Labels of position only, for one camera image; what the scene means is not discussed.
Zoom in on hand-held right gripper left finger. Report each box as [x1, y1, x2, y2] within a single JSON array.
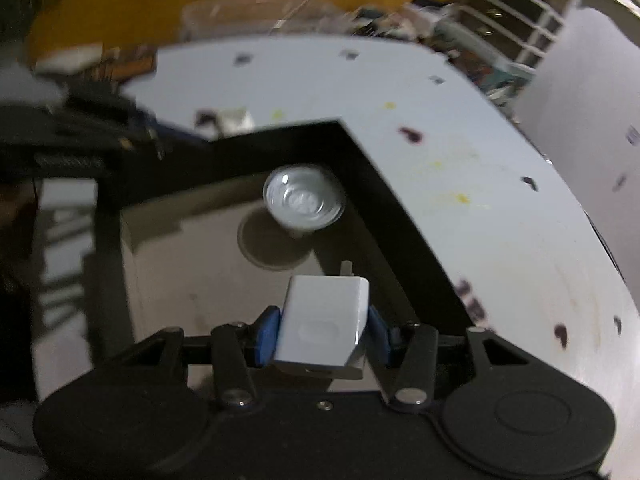
[[117, 305, 281, 412]]

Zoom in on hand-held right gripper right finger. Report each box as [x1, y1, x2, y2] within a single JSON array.
[[367, 305, 533, 414]]

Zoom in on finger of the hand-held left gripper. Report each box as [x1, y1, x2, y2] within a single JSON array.
[[120, 104, 212, 162]]

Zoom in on white power adapter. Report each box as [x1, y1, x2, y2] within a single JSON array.
[[272, 260, 371, 380]]

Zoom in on black box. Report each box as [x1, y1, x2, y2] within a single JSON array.
[[92, 119, 496, 397]]

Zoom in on clear plastic cup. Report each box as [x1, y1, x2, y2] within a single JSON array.
[[262, 162, 347, 237]]

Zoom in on clear plastic storage bin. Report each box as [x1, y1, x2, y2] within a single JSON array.
[[179, 0, 362, 45]]

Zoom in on white drawer unit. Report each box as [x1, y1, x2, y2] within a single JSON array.
[[457, 0, 572, 74]]

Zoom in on white charging cable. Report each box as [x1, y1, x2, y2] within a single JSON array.
[[271, 0, 322, 32]]

